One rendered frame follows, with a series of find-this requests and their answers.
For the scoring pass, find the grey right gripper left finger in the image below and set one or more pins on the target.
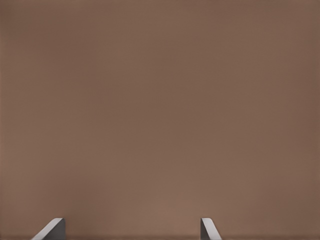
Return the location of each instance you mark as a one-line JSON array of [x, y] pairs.
[[55, 230]]

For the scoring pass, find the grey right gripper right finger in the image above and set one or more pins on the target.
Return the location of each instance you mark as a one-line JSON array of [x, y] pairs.
[[208, 230]]

